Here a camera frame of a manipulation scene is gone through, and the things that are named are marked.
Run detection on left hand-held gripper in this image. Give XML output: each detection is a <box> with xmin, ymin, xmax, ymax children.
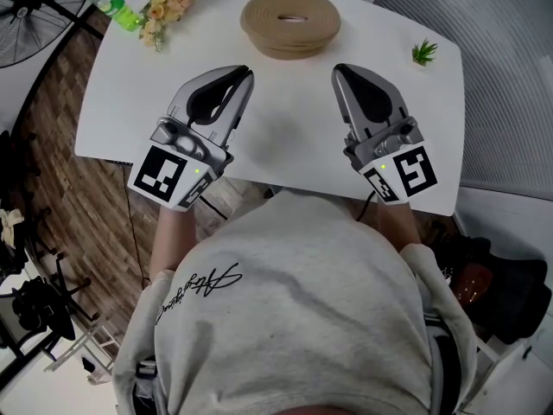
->
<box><xmin>126</xmin><ymin>63</ymin><xmax>257</xmax><ymax>211</ymax></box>

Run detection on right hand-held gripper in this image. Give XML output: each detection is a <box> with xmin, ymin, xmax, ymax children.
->
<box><xmin>330</xmin><ymin>62</ymin><xmax>439</xmax><ymax>206</ymax></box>

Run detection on woven round basket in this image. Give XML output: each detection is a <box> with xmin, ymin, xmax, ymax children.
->
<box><xmin>248</xmin><ymin>35</ymin><xmax>336</xmax><ymax>60</ymax></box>

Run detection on woven round lid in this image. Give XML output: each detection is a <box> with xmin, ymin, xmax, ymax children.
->
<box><xmin>239</xmin><ymin>0</ymin><xmax>342</xmax><ymax>47</ymax></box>

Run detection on person's left forearm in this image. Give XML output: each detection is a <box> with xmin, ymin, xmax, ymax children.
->
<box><xmin>149</xmin><ymin>203</ymin><xmax>198</xmax><ymax>274</ymax></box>

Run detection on person's right forearm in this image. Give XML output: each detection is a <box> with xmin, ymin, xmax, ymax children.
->
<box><xmin>375</xmin><ymin>199</ymin><xmax>423</xmax><ymax>250</ymax></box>

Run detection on small green potted plant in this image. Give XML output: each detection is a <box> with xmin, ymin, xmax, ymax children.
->
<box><xmin>410</xmin><ymin>37</ymin><xmax>440</xmax><ymax>67</ymax></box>

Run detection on artificial flower bouquet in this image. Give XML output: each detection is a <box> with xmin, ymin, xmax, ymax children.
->
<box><xmin>137</xmin><ymin>0</ymin><xmax>205</xmax><ymax>54</ymax></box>

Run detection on white window blinds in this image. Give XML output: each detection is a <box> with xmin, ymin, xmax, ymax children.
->
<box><xmin>373</xmin><ymin>0</ymin><xmax>553</xmax><ymax>198</ymax></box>

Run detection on green drink bottle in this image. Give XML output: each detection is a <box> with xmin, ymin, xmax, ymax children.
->
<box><xmin>88</xmin><ymin>0</ymin><xmax>146</xmax><ymax>32</ymax></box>

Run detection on black standing fan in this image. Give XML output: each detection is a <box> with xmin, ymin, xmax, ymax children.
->
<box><xmin>0</xmin><ymin>0</ymin><xmax>105</xmax><ymax>68</ymax></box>

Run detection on brown leather bag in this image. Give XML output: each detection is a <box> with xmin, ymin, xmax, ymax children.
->
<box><xmin>457</xmin><ymin>261</ymin><xmax>493</xmax><ymax>309</ymax></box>

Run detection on person's grey shirt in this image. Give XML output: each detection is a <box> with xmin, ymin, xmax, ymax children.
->
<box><xmin>111</xmin><ymin>190</ymin><xmax>479</xmax><ymax>415</ymax></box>

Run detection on cream cloth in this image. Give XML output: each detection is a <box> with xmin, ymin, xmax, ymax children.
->
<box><xmin>0</xmin><ymin>208</ymin><xmax>26</xmax><ymax>250</ymax></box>

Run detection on black mesh office chair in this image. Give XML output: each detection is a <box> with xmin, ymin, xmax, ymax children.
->
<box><xmin>431</xmin><ymin>233</ymin><xmax>553</xmax><ymax>348</ymax></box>

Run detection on black swivel office chair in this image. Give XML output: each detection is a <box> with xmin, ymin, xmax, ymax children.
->
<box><xmin>0</xmin><ymin>248</ymin><xmax>94</xmax><ymax>362</ymax></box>

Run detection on white metal rack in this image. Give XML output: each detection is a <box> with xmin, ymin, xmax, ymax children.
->
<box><xmin>42</xmin><ymin>317</ymin><xmax>122</xmax><ymax>384</ymax></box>

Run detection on white drawer unit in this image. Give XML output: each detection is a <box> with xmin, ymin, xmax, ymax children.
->
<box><xmin>470</xmin><ymin>330</ymin><xmax>537</xmax><ymax>415</ymax></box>

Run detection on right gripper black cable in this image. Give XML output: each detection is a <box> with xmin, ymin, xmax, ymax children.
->
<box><xmin>354</xmin><ymin>189</ymin><xmax>378</xmax><ymax>223</ymax></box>

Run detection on long black floor cable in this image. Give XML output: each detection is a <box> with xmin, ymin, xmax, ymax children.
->
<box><xmin>124</xmin><ymin>162</ymin><xmax>150</xmax><ymax>284</ymax></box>

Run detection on black body harness strap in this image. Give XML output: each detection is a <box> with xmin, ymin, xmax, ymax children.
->
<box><xmin>423</xmin><ymin>313</ymin><xmax>463</xmax><ymax>415</ymax></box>
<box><xmin>131</xmin><ymin>359</ymin><xmax>161</xmax><ymax>415</ymax></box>

